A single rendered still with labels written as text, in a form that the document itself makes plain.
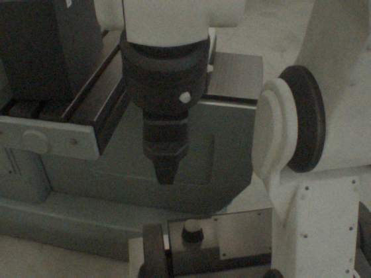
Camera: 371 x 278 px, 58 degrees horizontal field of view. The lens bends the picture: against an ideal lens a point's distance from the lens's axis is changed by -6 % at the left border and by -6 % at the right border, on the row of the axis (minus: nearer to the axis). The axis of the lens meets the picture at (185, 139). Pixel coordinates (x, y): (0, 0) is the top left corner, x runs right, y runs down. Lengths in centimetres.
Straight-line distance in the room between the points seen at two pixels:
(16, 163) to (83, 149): 79
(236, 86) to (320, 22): 65
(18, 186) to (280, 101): 123
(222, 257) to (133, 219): 62
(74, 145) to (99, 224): 79
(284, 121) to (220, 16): 18
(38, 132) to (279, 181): 41
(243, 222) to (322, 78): 53
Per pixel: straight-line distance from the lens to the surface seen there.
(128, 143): 118
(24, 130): 66
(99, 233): 140
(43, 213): 148
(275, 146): 45
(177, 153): 41
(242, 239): 84
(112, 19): 29
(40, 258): 160
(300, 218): 53
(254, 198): 170
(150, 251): 81
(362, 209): 98
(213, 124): 105
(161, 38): 30
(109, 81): 69
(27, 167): 140
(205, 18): 29
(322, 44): 42
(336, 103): 40
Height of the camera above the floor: 129
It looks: 40 degrees down
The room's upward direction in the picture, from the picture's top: straight up
